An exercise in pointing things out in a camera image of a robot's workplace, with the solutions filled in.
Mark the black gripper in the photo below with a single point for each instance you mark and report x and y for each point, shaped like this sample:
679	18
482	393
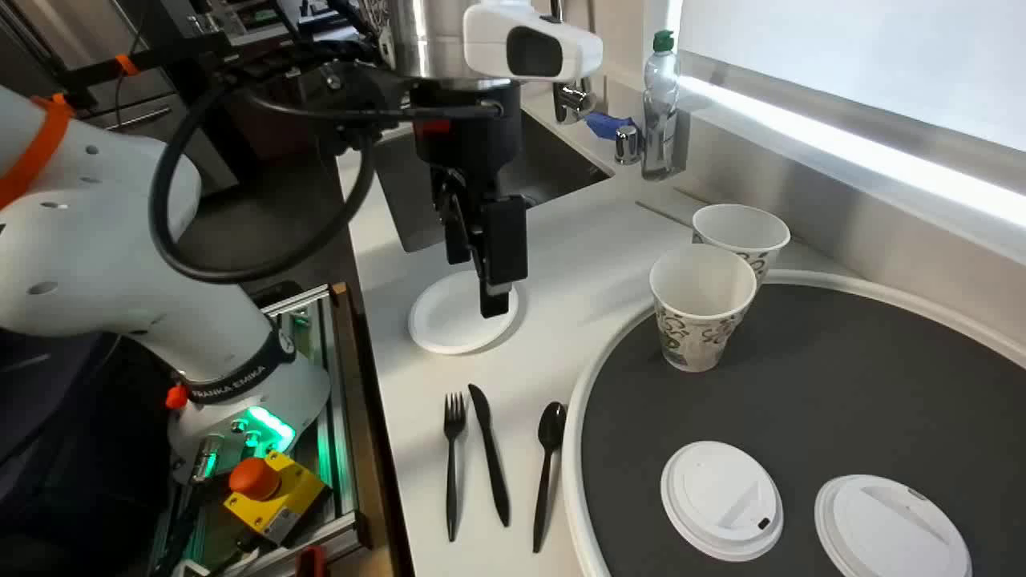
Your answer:
460	138

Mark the white patterned paper coffee cup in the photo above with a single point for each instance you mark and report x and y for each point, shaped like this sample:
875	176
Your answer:
700	336
739	225

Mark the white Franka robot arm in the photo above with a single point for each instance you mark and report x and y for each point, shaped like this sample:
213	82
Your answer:
99	245

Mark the white coffee cup lid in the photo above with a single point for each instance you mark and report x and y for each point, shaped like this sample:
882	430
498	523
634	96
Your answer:
720	500
887	532

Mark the white round plate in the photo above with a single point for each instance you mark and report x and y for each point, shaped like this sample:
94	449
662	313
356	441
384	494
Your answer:
451	322

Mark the steel sink basin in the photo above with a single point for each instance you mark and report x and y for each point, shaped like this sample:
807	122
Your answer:
556	165

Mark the metal faucet with blue part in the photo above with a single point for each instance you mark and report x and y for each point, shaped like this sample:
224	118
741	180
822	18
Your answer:
612	128

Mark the black plastic spoon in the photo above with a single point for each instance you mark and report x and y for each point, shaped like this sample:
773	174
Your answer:
549	427

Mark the black plastic knife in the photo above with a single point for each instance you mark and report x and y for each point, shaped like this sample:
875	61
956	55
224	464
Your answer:
489	449

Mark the black plastic fork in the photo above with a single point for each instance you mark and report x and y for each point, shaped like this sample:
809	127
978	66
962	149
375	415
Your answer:
455	470

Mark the yellow box red stop button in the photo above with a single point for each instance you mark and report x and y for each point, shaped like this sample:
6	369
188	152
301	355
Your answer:
275	494

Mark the grey metal cabinet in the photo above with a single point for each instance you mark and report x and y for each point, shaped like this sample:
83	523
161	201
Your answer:
161	128

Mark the round black white-rimmed tray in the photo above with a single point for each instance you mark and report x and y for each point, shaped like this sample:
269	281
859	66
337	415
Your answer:
855	403

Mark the window with metal sill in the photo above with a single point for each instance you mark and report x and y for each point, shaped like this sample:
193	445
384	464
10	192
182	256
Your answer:
855	66

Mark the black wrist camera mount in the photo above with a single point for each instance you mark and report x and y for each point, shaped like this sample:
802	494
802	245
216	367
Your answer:
349	99

